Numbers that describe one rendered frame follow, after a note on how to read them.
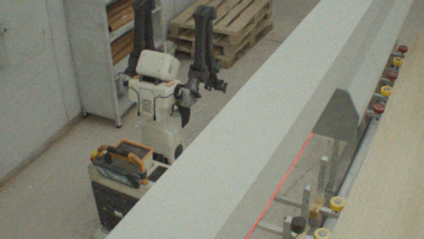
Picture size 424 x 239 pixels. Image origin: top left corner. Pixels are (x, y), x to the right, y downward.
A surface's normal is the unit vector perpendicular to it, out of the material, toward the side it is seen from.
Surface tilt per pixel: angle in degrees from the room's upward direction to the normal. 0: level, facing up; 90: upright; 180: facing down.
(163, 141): 82
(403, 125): 0
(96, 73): 90
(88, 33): 90
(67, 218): 0
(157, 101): 82
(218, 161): 0
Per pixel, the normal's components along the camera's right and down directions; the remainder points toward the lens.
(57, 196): -0.04, -0.83
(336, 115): -0.47, 0.51
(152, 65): -0.37, -0.18
